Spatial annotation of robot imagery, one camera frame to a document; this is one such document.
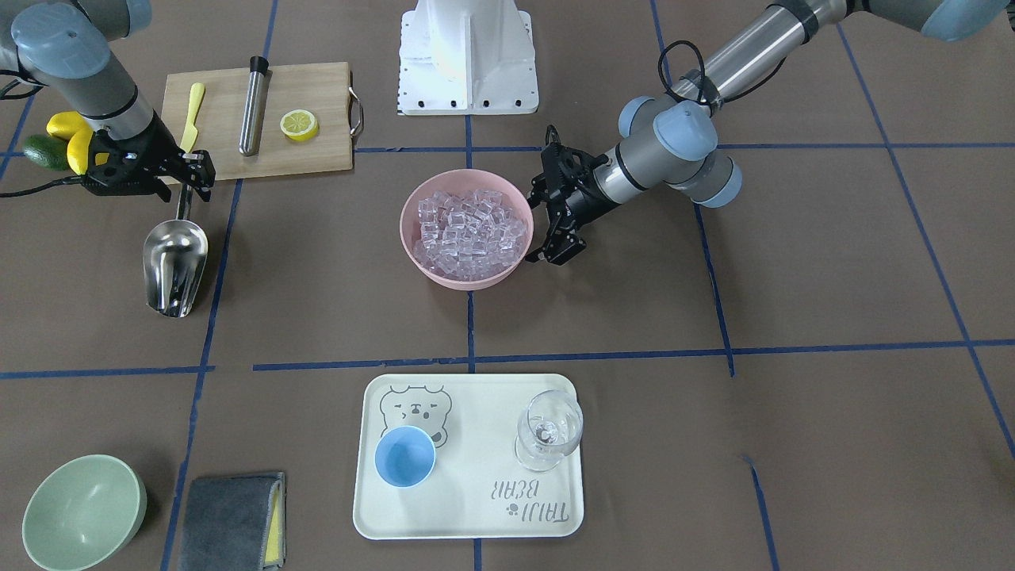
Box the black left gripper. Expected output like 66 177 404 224
527 125 619 265

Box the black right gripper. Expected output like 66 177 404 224
80 113 216 202

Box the metal ice scoop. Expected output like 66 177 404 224
142 185 209 318

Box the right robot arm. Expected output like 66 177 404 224
2 1 215 202

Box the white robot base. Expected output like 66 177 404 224
396 1 540 116

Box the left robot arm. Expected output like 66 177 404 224
526 1 1005 265

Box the pile of clear ice cubes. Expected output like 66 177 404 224
410 188 529 282

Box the blue plastic cup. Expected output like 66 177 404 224
373 426 436 489

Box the yellow plastic knife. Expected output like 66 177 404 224
180 82 206 153

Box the pink bowl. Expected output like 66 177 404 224
400 169 535 290

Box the lemon half slice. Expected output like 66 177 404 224
279 109 320 142

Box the yellow lemon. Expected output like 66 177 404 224
66 128 94 176
46 111 91 142

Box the wooden cutting board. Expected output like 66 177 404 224
160 62 353 183

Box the green lime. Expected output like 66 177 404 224
21 134 71 172

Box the clear wine glass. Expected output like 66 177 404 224
514 390 584 473

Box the cream bear tray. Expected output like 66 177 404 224
352 373 584 541

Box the grey folded cloth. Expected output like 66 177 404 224
178 471 286 570

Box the green bowl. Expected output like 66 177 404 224
21 454 147 570

